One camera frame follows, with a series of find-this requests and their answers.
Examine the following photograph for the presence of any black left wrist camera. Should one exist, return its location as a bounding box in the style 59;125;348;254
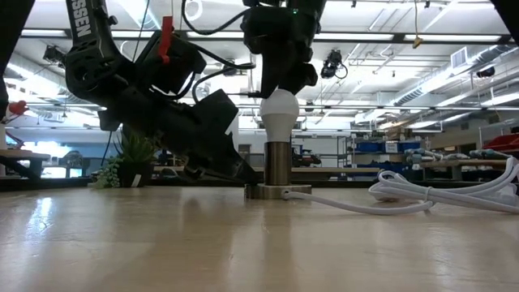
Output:
196;88;240;125

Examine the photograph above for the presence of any white power cord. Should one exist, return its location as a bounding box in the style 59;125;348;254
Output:
282;156;519;216

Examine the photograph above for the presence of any small potted green plant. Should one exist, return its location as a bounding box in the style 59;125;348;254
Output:
93;129;157;190

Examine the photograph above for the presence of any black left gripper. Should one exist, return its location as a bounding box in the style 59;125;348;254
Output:
99;87;259;184

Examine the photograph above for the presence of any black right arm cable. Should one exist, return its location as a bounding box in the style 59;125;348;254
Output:
181;0;252;37

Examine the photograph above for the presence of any teal grey handheld device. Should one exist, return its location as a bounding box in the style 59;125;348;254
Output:
469;148;515;161
405;148;445;164

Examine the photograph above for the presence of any blue storage bin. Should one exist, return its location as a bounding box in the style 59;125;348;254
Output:
356;140;386;154
397;140;422;154

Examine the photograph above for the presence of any yellow hanging cord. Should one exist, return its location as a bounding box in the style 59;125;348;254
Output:
412;0;425;49

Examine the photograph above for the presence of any white light bulb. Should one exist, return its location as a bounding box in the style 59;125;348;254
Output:
259;88;300;143

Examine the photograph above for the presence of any white ceiling air vent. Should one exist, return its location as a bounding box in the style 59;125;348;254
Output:
450;47;470;69

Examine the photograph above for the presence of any black ceiling camera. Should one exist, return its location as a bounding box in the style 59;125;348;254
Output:
320;49;349;80

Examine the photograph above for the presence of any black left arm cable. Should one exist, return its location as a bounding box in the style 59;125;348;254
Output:
190;42;257;105

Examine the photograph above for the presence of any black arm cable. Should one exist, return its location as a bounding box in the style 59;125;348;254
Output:
181;0;252;37
190;42;257;105

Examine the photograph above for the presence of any red storage bin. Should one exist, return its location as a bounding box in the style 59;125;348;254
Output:
481;133;519;153

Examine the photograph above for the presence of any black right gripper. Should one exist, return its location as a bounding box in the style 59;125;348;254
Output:
241;0;328;100

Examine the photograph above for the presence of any wooden workbench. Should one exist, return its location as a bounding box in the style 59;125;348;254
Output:
421;159;519;182
0;148;52;179

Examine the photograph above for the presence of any black aluminium table frame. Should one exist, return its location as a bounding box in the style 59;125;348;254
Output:
0;176;519;196

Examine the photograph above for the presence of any white column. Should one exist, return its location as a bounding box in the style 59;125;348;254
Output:
226;115;240;151

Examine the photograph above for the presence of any metal wire shelf rack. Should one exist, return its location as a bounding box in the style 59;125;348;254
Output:
336;133;427;170

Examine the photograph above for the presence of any red plastic object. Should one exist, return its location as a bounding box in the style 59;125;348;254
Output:
6;100;30;122

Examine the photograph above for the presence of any red cable tie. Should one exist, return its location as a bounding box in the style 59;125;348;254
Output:
157;15;174;66

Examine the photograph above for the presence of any brass lamp socket base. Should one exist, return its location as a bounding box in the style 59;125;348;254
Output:
244;140;313;200

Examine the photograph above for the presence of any white hanging ring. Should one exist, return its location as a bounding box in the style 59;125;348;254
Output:
184;0;204;21

